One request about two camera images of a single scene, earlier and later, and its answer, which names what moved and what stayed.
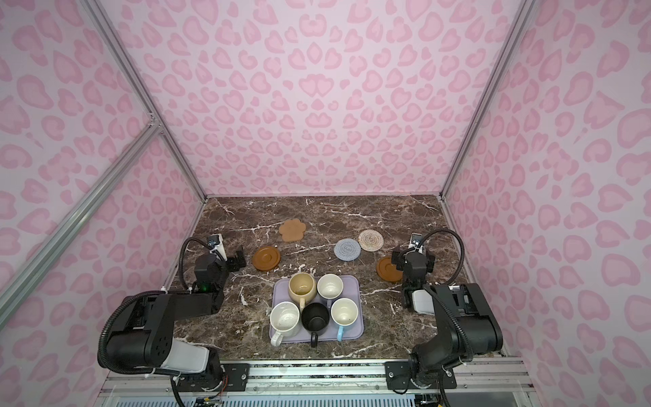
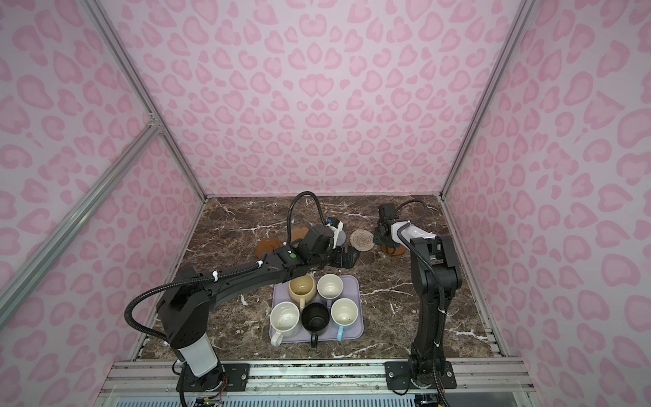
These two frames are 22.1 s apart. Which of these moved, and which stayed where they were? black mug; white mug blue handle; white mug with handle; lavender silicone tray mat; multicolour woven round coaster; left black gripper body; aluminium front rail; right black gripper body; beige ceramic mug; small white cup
Moved: left black gripper body; multicolour woven round coaster; right black gripper body
Stayed: lavender silicone tray mat; white mug with handle; small white cup; aluminium front rail; white mug blue handle; black mug; beige ceramic mug
